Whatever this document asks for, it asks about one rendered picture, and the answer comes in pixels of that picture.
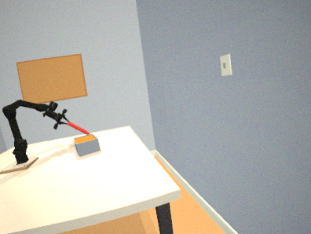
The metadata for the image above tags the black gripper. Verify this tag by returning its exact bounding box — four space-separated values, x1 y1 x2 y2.
51 109 69 130

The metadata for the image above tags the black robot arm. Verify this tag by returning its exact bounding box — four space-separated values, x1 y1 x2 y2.
2 100 62 165

